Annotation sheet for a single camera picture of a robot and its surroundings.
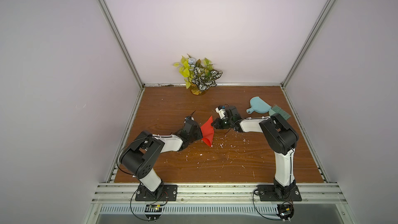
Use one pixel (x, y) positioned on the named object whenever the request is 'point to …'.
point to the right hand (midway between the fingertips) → (211, 121)
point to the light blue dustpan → (259, 106)
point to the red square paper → (207, 130)
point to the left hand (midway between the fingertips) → (204, 131)
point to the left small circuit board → (153, 208)
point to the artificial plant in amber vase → (198, 74)
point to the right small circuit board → (286, 211)
